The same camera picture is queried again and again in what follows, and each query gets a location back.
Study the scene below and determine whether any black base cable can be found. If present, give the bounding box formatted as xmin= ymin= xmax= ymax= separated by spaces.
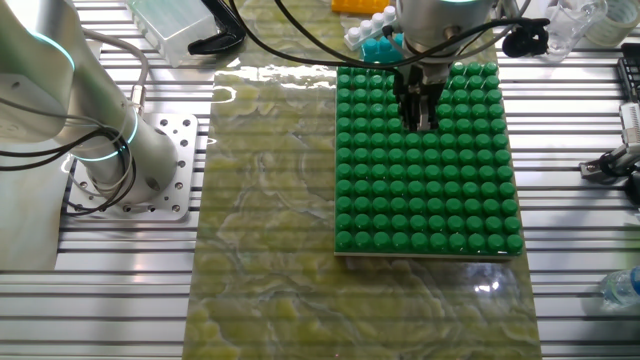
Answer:
xmin=0 ymin=124 xmax=139 ymax=217

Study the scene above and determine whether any grey base cable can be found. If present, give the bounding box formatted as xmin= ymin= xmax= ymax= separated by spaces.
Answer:
xmin=82 ymin=27 xmax=151 ymax=119

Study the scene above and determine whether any yellow-orange four-stud block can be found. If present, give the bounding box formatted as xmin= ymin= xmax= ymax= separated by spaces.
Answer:
xmin=330 ymin=0 xmax=392 ymax=15

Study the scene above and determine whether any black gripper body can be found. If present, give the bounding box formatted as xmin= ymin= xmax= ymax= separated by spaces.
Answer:
xmin=392 ymin=63 xmax=451 ymax=101

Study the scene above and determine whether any black keyboard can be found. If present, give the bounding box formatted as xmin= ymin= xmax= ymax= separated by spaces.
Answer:
xmin=617 ymin=43 xmax=640 ymax=104

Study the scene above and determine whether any teal four-stud block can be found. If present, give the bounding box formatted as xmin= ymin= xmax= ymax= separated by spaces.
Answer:
xmin=359 ymin=33 xmax=406 ymax=65

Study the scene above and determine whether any white four-stud block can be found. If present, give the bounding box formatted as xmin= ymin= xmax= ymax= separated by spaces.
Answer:
xmin=342 ymin=5 xmax=400 ymax=51

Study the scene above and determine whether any metal camera bracket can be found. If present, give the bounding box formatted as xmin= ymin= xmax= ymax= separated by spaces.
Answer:
xmin=578 ymin=143 xmax=640 ymax=182

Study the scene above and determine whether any black cable connector bundle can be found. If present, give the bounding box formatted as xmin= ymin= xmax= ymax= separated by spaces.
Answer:
xmin=501 ymin=24 xmax=549 ymax=59

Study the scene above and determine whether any clear tape roll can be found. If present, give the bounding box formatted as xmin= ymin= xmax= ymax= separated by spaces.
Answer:
xmin=584 ymin=0 xmax=640 ymax=49

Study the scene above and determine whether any black C-clamp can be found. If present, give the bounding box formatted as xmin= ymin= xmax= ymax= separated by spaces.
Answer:
xmin=187 ymin=0 xmax=247 ymax=56

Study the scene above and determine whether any translucent plastic box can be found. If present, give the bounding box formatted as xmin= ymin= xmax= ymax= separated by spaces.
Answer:
xmin=124 ymin=0 xmax=220 ymax=69

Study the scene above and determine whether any clear water bottle blue cap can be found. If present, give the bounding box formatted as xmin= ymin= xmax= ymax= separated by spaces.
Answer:
xmin=599 ymin=266 xmax=640 ymax=309

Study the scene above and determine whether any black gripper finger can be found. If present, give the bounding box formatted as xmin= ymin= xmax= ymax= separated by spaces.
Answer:
xmin=418 ymin=95 xmax=439 ymax=131
xmin=399 ymin=95 xmax=421 ymax=130

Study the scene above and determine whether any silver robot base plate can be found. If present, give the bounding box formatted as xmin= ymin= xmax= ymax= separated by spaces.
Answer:
xmin=62 ymin=112 xmax=200 ymax=223

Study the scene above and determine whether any green marble pattern mat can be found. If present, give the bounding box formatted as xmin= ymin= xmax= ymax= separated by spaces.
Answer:
xmin=182 ymin=0 xmax=544 ymax=360

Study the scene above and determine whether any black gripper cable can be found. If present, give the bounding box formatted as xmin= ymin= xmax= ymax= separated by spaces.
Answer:
xmin=272 ymin=0 xmax=401 ymax=67
xmin=225 ymin=0 xmax=551 ymax=69

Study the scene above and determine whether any green studded baseplate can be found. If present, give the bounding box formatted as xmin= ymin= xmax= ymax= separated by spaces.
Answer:
xmin=333 ymin=60 xmax=525 ymax=261

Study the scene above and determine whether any clear plastic cup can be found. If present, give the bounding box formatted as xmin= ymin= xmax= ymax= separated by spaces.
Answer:
xmin=544 ymin=0 xmax=609 ymax=64

